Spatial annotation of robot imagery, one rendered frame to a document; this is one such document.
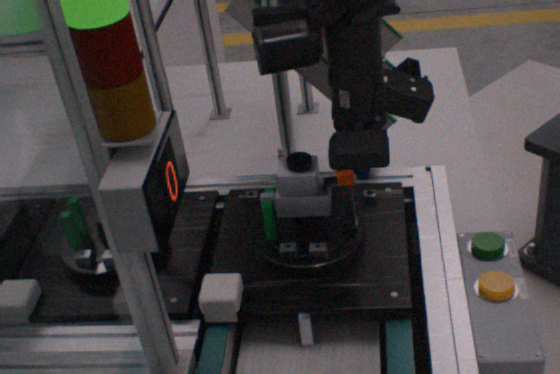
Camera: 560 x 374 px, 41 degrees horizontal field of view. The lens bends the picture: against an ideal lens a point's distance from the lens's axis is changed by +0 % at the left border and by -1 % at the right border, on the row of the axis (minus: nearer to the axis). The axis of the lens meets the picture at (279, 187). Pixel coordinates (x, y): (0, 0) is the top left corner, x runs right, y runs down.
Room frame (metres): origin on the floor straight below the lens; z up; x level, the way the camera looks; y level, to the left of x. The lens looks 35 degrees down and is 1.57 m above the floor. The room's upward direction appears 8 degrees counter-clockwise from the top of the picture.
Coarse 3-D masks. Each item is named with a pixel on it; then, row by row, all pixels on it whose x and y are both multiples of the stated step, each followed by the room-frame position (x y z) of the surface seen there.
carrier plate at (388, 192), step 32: (384, 192) 0.81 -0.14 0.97; (224, 224) 0.79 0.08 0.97; (384, 224) 0.74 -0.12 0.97; (224, 256) 0.72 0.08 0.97; (384, 256) 0.68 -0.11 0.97; (256, 288) 0.66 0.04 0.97; (288, 288) 0.65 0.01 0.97; (320, 288) 0.64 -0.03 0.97; (352, 288) 0.63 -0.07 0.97; (384, 288) 0.63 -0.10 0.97; (256, 320) 0.62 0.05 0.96; (288, 320) 0.61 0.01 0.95; (320, 320) 0.61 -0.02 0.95
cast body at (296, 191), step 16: (288, 160) 0.73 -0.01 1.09; (304, 160) 0.72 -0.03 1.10; (288, 176) 0.71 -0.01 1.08; (304, 176) 0.71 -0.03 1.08; (320, 176) 0.74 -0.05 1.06; (272, 192) 0.74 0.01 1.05; (288, 192) 0.71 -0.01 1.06; (304, 192) 0.71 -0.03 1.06; (320, 192) 0.71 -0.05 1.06; (288, 208) 0.71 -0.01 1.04; (304, 208) 0.71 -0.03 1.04; (320, 208) 0.70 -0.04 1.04
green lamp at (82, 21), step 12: (60, 0) 0.55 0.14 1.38; (72, 0) 0.54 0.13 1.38; (84, 0) 0.54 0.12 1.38; (96, 0) 0.54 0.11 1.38; (108, 0) 0.54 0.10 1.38; (120, 0) 0.55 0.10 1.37; (72, 12) 0.54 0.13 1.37; (84, 12) 0.54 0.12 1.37; (96, 12) 0.54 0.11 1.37; (108, 12) 0.54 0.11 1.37; (120, 12) 0.55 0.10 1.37; (72, 24) 0.54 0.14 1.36; (84, 24) 0.54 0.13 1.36; (96, 24) 0.54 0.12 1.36; (108, 24) 0.54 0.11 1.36
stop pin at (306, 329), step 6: (300, 318) 0.60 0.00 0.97; (306, 318) 0.60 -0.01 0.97; (300, 324) 0.60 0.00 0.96; (306, 324) 0.60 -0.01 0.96; (312, 324) 0.61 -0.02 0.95; (300, 330) 0.60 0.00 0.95; (306, 330) 0.60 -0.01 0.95; (312, 330) 0.60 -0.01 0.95; (306, 336) 0.60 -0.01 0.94; (312, 336) 0.60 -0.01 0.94; (306, 342) 0.60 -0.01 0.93; (312, 342) 0.60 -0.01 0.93
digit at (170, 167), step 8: (168, 144) 0.57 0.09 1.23; (168, 152) 0.57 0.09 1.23; (160, 160) 0.54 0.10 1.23; (168, 160) 0.56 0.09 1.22; (160, 168) 0.54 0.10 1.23; (168, 168) 0.56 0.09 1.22; (176, 168) 0.58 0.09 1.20; (168, 176) 0.55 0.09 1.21; (176, 176) 0.57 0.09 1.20; (168, 184) 0.55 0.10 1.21; (176, 184) 0.57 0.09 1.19; (168, 192) 0.54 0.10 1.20; (176, 192) 0.56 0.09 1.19; (168, 200) 0.54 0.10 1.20; (176, 200) 0.56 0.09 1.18; (176, 208) 0.55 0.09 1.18
